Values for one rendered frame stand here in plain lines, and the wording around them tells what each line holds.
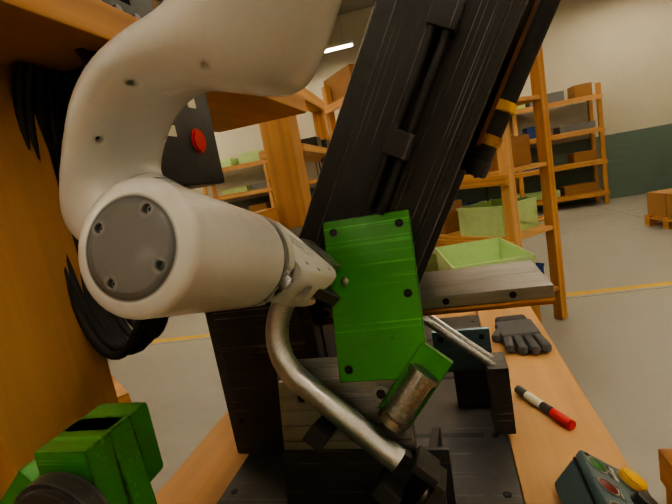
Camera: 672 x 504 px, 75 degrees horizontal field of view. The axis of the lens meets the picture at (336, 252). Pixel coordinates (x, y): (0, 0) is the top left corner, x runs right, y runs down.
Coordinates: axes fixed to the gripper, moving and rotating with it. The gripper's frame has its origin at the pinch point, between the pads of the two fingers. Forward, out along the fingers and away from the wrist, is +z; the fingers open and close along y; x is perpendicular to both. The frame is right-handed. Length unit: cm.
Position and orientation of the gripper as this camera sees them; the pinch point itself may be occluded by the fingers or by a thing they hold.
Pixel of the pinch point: (308, 266)
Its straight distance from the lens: 55.3
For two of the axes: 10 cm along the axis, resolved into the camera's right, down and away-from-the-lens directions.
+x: -6.1, 7.8, 1.1
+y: -7.4, -6.2, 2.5
